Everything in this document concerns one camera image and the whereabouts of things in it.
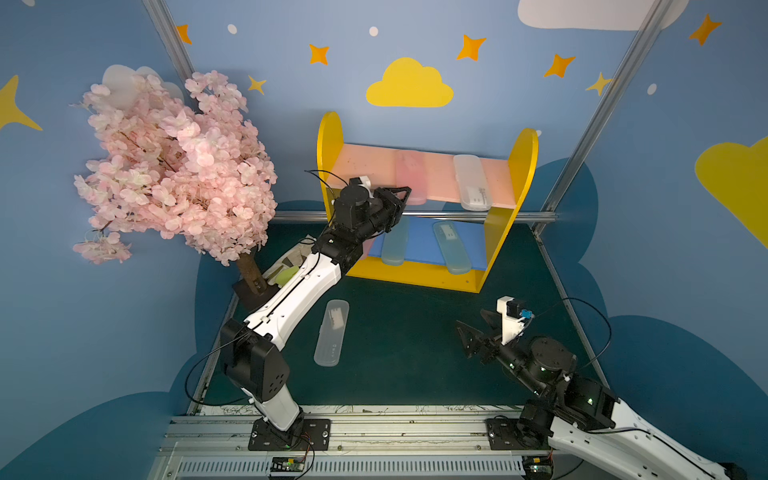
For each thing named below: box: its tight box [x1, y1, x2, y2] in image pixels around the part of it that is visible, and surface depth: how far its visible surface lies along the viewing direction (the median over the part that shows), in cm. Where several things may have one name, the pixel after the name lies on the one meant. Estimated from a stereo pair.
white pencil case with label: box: [453, 154, 492, 211], surface depth 75 cm
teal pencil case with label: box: [432, 220, 471, 275], surface depth 98 cm
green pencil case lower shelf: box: [381, 216, 410, 266], surface depth 97 cm
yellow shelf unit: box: [317, 112, 539, 294], surface depth 84 cm
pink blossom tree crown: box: [74, 70, 277, 265], surface depth 59 cm
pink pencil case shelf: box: [396, 150, 427, 206], surface depth 80 cm
